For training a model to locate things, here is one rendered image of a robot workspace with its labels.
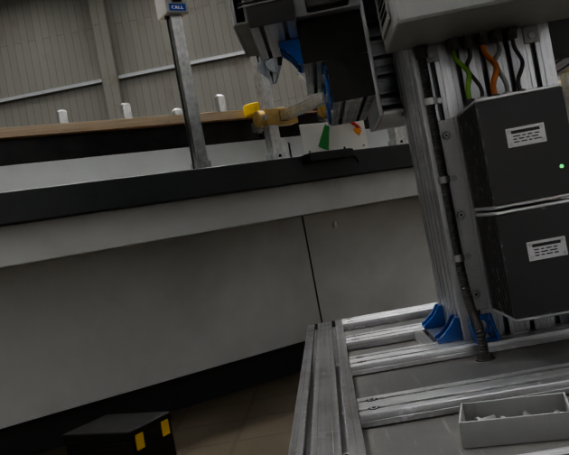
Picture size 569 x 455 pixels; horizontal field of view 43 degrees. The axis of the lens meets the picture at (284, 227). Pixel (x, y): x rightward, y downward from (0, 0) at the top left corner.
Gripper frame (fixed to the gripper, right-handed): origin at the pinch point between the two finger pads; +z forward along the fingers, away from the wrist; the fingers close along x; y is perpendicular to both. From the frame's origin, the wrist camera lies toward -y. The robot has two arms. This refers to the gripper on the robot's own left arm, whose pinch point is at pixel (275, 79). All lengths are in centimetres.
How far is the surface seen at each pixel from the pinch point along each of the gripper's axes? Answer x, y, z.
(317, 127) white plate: 0.5, -17.3, 14.6
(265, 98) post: -5.9, -1.9, 4.1
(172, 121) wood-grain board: -31.8, 13.6, 5.2
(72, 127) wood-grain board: -43, 43, 5
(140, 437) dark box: 0, 73, 83
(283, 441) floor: 17, 46, 93
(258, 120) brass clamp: -7.8, 1.2, 10.5
